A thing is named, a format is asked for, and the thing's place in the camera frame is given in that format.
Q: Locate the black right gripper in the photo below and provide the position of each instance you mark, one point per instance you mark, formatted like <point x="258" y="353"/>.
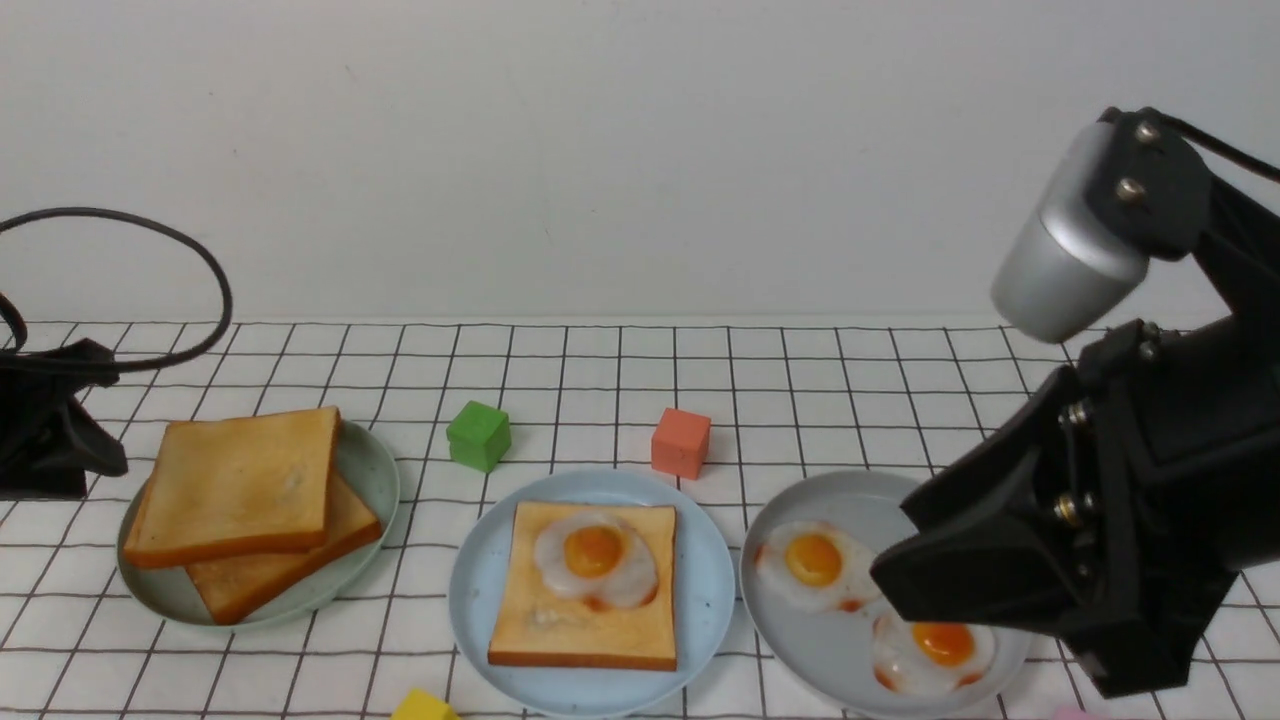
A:
<point x="1116" y="509"/>

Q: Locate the fried egg top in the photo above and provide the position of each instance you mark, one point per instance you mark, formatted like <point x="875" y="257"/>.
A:
<point x="595" y="557"/>

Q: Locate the fried egg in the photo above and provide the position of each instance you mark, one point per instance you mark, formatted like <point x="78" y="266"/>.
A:
<point x="595" y="557"/>
<point x="929" y="659"/>

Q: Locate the toast slice green plate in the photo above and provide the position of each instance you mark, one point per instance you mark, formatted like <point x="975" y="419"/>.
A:
<point x="227" y="488"/>
<point x="232" y="589"/>

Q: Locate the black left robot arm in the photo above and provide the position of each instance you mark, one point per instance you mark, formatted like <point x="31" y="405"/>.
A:
<point x="50" y="445"/>

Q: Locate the fried egg front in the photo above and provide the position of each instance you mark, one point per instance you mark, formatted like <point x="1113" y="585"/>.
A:
<point x="929" y="659"/>

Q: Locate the fried egg underneath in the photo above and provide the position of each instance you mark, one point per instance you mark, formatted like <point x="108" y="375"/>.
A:
<point x="814" y="566"/>

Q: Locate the grey plate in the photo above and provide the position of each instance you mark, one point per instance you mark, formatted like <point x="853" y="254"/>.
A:
<point x="829" y="652"/>

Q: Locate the light blue plate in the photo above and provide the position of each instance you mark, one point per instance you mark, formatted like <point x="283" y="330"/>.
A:
<point x="705" y="594"/>

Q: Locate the orange foam cube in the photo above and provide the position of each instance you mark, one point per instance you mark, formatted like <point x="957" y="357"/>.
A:
<point x="680" y="443"/>

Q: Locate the green foam cube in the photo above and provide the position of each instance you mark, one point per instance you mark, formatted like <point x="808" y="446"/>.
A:
<point x="479" y="436"/>

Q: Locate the yellow foam cube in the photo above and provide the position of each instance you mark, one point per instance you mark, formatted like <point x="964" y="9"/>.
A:
<point x="421" y="705"/>

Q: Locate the light green plate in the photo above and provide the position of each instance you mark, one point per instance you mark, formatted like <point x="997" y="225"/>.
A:
<point x="371" y="473"/>

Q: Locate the white grid tablecloth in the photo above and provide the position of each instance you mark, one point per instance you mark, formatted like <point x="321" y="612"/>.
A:
<point x="785" y="403"/>

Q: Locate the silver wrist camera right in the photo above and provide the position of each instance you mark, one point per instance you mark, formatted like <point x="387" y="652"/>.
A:
<point x="1066" y="270"/>

